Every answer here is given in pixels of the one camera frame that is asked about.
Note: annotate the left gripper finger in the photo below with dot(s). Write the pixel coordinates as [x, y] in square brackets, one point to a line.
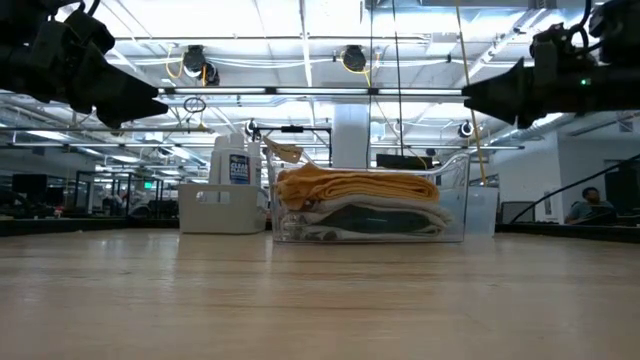
[125, 112]
[120, 82]

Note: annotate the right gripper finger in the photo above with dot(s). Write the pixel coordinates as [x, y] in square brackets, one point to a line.
[510, 107]
[510, 82]

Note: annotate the white plastic cleaner bottle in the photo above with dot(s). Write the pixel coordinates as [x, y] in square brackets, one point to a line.
[215, 165]
[255, 165]
[237, 167]

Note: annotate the clear plastic storage bin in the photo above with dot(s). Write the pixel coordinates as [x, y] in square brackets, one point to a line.
[460, 220]

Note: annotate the grey waffle towel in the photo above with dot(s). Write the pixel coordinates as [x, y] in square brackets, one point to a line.
[390, 202]
[310, 234]

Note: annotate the paper tag with handwriting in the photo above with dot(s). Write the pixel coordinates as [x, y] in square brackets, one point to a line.
[285, 150]

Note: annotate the dark green cloth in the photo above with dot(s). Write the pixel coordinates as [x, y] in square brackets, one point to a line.
[375, 220]

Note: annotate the orange towel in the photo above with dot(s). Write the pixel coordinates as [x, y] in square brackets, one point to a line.
[350, 185]

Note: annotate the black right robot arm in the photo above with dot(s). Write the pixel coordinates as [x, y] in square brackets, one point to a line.
[620, 40]

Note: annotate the grey monitor back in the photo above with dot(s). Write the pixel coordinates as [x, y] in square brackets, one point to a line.
[517, 212]

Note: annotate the person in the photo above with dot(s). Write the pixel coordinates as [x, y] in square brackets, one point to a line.
[590, 207]

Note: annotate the dark background screen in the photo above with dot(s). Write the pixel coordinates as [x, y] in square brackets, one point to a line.
[30, 187]

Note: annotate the black background monitor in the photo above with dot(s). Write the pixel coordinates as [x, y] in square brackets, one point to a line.
[400, 161]

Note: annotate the long ceiling light bar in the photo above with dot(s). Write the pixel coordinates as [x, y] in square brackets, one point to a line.
[320, 91]

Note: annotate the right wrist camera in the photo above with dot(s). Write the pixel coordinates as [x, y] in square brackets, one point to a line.
[550, 45]

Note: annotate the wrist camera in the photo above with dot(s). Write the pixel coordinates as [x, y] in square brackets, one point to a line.
[90, 32]
[550, 45]

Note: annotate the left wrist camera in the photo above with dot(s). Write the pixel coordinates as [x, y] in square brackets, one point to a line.
[90, 32]

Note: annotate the black background rig frame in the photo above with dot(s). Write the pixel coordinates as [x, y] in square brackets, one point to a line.
[127, 172]

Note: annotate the black background gantry frame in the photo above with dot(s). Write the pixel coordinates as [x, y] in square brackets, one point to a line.
[292, 128]

